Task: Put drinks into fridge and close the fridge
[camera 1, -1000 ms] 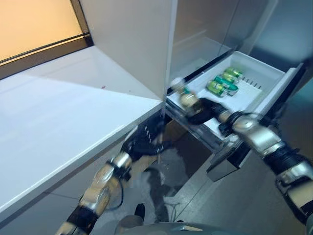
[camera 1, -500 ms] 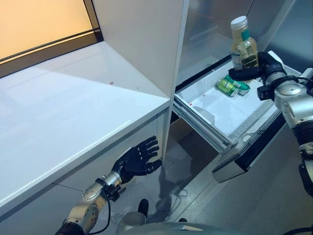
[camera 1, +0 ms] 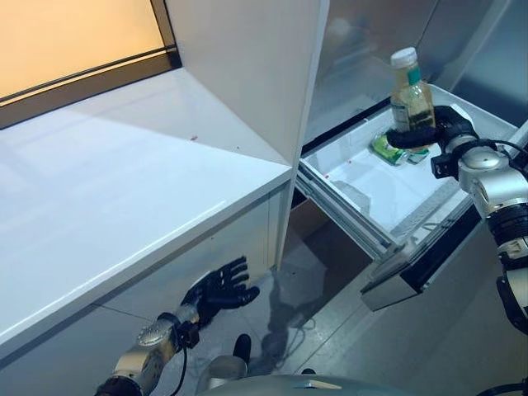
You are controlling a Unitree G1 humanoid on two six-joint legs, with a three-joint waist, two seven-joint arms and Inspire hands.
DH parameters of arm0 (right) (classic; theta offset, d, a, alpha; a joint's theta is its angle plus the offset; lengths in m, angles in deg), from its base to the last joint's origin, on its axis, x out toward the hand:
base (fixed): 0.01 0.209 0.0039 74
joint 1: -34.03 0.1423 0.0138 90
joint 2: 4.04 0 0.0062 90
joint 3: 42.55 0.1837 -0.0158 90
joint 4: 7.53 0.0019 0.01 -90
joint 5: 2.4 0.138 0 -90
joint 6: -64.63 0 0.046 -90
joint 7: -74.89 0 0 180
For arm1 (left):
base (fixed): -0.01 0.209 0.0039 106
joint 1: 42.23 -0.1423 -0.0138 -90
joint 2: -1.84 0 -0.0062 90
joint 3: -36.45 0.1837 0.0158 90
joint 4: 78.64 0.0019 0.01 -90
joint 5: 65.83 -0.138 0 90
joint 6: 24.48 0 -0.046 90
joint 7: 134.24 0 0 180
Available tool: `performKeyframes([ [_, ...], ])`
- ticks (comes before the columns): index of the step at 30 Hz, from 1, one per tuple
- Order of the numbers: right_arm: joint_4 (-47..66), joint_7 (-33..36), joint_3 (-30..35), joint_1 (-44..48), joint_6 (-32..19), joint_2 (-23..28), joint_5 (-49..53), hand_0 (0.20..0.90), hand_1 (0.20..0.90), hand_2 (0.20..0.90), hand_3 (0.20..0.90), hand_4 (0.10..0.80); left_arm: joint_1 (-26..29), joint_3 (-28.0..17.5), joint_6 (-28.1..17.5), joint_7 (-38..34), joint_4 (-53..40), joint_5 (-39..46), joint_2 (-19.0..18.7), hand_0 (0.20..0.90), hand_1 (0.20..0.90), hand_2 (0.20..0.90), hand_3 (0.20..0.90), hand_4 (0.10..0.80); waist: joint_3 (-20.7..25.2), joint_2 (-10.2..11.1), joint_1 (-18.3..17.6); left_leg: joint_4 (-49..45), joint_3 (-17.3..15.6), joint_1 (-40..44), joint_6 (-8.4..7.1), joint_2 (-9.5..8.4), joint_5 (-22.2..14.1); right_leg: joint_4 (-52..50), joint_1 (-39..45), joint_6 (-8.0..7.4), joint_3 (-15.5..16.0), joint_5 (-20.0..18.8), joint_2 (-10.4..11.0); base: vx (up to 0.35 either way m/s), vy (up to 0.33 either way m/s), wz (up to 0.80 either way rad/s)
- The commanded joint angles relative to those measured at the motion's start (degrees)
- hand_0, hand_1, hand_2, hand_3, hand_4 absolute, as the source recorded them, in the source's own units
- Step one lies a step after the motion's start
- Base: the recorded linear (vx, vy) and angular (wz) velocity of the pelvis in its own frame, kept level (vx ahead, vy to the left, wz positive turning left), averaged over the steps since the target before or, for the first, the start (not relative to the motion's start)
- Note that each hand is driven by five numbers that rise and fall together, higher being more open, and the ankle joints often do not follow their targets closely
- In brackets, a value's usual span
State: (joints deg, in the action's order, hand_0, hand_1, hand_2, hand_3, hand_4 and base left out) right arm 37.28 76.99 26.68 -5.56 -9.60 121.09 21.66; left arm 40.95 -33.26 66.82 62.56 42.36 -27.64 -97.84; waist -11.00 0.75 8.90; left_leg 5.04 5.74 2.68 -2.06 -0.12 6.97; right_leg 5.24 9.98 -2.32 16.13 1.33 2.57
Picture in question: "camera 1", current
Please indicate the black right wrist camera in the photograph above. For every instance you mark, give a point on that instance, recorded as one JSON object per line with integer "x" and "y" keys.
{"x": 443, "y": 167}

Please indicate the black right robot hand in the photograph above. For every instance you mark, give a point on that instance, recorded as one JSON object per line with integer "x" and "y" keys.
{"x": 453, "y": 123}

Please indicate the yellow drink bottle white cap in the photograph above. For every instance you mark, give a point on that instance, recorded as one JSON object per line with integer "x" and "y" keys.
{"x": 412, "y": 99}

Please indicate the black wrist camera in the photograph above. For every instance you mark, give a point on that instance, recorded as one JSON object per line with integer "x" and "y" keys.
{"x": 443, "y": 167}
{"x": 189, "y": 336}

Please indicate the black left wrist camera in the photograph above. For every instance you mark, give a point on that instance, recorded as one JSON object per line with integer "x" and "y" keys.
{"x": 189, "y": 336}

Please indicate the narrow steel fridge door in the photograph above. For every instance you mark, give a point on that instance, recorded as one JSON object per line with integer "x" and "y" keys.
{"x": 449, "y": 24}

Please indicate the black framed glass panel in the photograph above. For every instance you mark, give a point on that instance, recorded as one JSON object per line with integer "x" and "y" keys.
{"x": 82, "y": 37}

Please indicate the tall white side panel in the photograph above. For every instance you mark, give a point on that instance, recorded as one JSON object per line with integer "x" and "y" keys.
{"x": 247, "y": 62}

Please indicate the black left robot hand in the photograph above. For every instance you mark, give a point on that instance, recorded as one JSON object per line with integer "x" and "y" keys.
{"x": 218, "y": 293}

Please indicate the wide steel fridge door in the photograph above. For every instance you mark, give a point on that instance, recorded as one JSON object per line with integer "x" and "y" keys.
{"x": 359, "y": 62}

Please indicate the grey robot torso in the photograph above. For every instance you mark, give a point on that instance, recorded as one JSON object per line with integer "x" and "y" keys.
{"x": 309, "y": 386}

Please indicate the fridge drawer with white bin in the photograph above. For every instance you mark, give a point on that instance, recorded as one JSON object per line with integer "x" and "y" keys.
{"x": 371, "y": 189}

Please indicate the stainless steel fridge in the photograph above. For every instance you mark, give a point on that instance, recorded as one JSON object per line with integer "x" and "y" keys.
{"x": 474, "y": 41}

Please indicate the white counter cabinet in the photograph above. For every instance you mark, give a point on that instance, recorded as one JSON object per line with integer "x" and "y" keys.
{"x": 103, "y": 321}

